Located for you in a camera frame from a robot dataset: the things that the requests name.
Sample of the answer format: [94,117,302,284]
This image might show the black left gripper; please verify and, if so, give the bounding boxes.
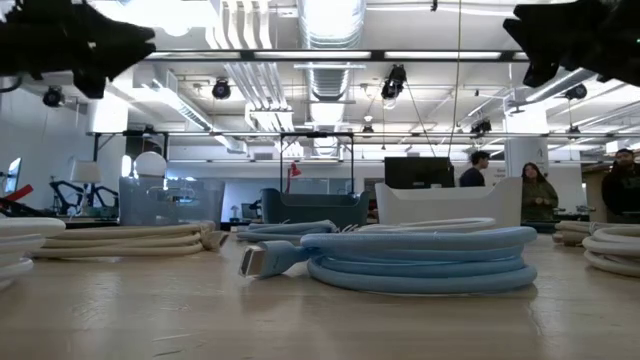
[0,0,157,99]

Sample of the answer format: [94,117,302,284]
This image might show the silver ventilation duct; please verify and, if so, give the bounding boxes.
[298,0,368,102]

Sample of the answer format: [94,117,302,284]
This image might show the teal plastic bin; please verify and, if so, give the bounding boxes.
[259,187,372,230]

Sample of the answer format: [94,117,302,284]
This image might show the white shade table lamp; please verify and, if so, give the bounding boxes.
[69,159,104,216]

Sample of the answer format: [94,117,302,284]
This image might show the black metal rig frame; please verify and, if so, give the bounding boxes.
[278,131,357,197]

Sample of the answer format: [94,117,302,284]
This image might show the black computer monitor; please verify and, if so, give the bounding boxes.
[383,156,456,191]

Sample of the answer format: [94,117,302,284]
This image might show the black hanging camera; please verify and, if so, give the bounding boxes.
[380,63,409,102]

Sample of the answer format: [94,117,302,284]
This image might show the red desk lamp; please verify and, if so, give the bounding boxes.
[284,161,303,196]

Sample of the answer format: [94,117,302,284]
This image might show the tilted computer monitor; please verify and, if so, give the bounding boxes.
[3,156,24,197]

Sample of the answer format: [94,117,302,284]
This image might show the person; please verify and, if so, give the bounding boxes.
[600,147,640,224]
[458,149,493,189]
[519,161,560,224]

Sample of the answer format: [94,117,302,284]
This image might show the white plastic bin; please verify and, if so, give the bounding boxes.
[374,176,524,229]

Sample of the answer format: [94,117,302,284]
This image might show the light blue HDMI cable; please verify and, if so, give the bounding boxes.
[235,219,340,246]
[238,225,539,297]

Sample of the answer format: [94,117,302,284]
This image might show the black ceiling spotlight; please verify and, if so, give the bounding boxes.
[41,85,66,109]
[564,82,590,102]
[469,116,494,136]
[210,78,233,102]

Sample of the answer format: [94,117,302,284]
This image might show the red tool handle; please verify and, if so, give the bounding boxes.
[0,183,36,204]

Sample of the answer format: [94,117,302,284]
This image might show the black overhead light bar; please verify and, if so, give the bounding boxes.
[144,48,532,64]

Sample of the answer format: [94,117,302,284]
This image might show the white HDMI cable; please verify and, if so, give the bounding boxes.
[581,226,640,280]
[355,216,497,235]
[0,216,67,293]

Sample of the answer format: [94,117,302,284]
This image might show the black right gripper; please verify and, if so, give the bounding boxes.
[502,0,640,89]

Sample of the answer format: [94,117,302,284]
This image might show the beige HDMI cable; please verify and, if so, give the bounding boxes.
[551,219,609,248]
[29,221,230,262]

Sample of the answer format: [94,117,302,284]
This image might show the globe lamp with brass base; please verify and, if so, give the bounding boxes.
[132,150,168,180]

